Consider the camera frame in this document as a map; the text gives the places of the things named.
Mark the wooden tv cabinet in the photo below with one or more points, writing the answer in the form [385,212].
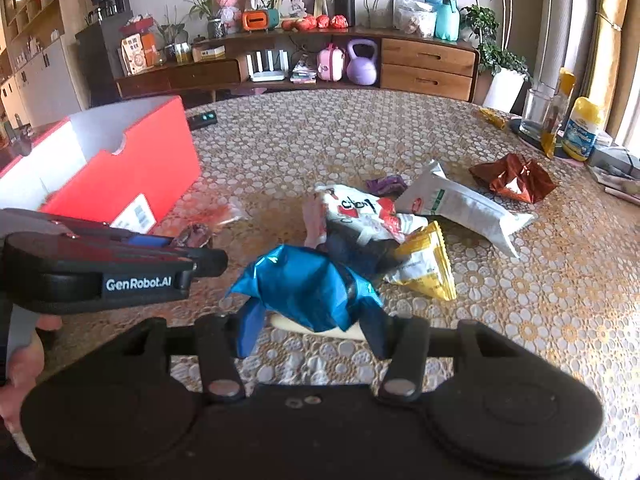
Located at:
[425,67]

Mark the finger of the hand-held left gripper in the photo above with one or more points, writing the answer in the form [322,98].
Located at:
[145,241]
[210,262]

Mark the small stack of books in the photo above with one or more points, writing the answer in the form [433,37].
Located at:
[302,74]

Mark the black coffee machine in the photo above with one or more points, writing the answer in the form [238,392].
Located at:
[107,2]

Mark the pink snack packet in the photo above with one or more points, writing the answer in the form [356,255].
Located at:
[315,222]

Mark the printed cardboard box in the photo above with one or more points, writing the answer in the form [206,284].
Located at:
[132,55]

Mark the small purple wrapper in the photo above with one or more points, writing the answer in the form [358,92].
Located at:
[387,185]

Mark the pink round case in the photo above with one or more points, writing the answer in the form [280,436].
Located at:
[331,64]

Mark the white standing air conditioner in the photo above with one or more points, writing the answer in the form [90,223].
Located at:
[565,20]

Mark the dark round tray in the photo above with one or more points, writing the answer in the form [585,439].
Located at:
[520,132]

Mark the black speaker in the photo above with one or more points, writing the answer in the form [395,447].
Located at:
[344,10]

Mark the orange green radio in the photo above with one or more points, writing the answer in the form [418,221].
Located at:
[259,20]

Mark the yellow snack packet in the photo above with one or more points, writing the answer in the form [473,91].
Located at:
[425,265]

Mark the tall yellow tube packet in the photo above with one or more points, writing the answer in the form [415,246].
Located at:
[562,105]

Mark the tall plant in white pot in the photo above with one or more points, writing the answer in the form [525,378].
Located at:
[505,90]

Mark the grey tissue box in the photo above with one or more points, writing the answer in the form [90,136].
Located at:
[615,157]

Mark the long white green snack packet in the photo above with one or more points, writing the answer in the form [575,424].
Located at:
[460,205]

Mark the stack of magazines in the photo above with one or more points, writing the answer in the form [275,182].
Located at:
[617,185]

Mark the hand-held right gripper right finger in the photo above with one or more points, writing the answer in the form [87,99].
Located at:
[375,332]

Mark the crumpled yellow wrapper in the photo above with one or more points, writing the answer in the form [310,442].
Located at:
[492,117]

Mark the brown red foil packet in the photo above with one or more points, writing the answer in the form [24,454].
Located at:
[515,180]

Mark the clear glass cup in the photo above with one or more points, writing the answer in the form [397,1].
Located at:
[535,110]

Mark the red gift box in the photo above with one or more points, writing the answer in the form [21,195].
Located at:
[136,25]

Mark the teal spray bottle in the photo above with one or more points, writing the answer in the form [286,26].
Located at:
[446,17]

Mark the small glass jars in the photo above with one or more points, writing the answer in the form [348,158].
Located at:
[182,53]

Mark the yellow capped bottle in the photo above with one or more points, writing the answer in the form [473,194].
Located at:
[582,130]

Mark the black remote control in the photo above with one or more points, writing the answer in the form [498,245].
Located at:
[202,120]

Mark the blue foil snack packet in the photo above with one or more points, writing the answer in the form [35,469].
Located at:
[300,285]

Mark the red cardboard box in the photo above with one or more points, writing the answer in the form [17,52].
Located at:
[160,160]

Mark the white router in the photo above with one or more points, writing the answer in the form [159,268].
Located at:
[267,67]

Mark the pink flower doll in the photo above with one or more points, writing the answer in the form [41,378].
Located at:
[227,2]

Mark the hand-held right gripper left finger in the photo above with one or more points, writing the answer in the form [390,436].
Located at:
[250,330]

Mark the flat white box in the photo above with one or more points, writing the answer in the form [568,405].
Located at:
[209,53]

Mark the clear plastic bag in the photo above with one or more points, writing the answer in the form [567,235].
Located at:
[412,17]

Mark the cream flat packet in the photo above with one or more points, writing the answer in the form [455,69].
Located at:
[295,327]

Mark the black mini fridge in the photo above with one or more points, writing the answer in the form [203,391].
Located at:
[100,65]

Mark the white red script snack packet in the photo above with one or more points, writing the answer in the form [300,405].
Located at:
[355,210]

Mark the framed photo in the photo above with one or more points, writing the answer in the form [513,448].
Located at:
[297,6]

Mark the small leafy potted plant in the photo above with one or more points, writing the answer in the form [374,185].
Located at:
[171,35]

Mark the orange box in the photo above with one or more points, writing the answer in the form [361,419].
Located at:
[149,50]

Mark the green plant in patterned pot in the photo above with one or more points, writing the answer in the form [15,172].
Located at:
[216,27]

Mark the purple kettlebell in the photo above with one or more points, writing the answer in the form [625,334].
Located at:
[362,67]

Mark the gold curtain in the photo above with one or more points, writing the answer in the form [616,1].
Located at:
[607,45]

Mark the wooden shelf cabinet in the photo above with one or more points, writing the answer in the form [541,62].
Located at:
[37,65]

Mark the dark blue snack packet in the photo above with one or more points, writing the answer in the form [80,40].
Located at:
[355,255]

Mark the red wrapped fruit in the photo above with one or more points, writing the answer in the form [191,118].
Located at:
[306,24]
[290,25]
[339,21]
[323,21]

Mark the person's left hand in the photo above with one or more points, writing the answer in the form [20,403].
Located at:
[27,370]

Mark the small dark snack packet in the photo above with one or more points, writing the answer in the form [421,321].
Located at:
[192,235]

